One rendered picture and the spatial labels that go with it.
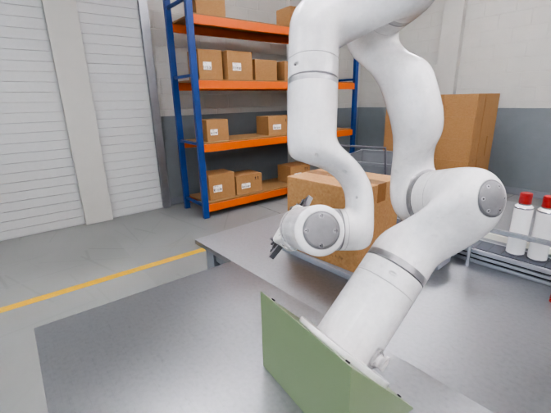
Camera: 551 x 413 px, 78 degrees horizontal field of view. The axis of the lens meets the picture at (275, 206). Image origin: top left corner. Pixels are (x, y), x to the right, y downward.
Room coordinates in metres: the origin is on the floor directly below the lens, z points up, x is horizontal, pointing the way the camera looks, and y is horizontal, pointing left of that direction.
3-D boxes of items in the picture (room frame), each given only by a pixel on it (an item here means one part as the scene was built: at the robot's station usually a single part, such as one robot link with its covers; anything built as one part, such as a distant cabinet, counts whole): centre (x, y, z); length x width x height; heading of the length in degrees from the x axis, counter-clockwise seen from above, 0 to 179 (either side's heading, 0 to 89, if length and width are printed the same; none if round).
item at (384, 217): (1.15, -0.23, 0.99); 0.30 x 0.24 x 0.27; 43
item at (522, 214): (1.02, -0.78, 0.98); 0.05 x 0.05 x 0.20
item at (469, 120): (4.58, -2.16, 0.70); 1.20 x 0.83 x 1.39; 43
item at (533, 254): (0.97, -0.82, 0.98); 0.05 x 0.05 x 0.20
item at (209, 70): (5.02, -0.05, 1.26); 2.77 x 0.60 x 2.51; 128
